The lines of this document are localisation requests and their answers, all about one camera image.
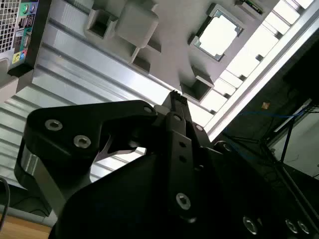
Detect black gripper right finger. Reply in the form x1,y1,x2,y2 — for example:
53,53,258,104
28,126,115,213
175,94,247,218

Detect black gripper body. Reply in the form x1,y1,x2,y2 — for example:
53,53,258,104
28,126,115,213
49,146,319,239

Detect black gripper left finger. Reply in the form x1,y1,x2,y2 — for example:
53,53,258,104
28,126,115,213
13,90,200,224

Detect silver square CPU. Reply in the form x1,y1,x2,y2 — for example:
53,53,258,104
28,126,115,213
193,10,244,62

